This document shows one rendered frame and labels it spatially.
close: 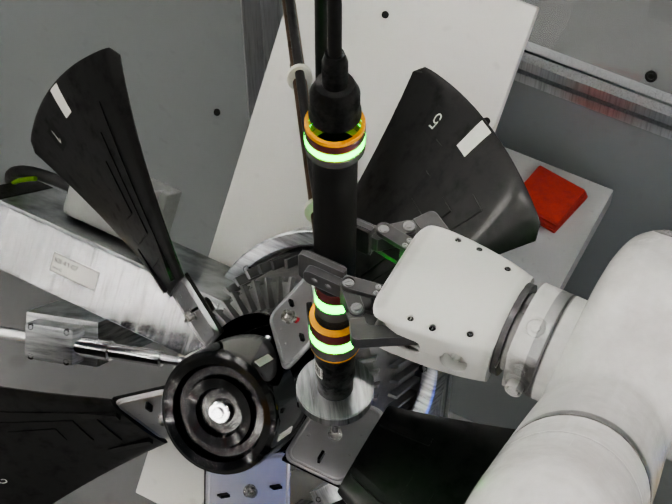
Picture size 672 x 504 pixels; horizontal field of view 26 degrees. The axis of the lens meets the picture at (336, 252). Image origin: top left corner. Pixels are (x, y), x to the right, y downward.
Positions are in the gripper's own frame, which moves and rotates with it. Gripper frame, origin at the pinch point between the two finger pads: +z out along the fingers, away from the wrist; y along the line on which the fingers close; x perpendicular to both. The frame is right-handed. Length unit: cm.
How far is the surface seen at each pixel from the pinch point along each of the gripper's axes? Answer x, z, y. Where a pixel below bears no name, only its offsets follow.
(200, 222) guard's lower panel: -117, 64, 70
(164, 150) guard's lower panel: -101, 70, 70
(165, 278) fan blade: -23.0, 20.7, 4.2
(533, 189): -59, 2, 60
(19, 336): -40, 38, 0
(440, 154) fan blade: -7.3, -0.6, 18.7
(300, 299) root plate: -21.9, 7.7, 7.7
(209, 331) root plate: -24.5, 14.4, 1.8
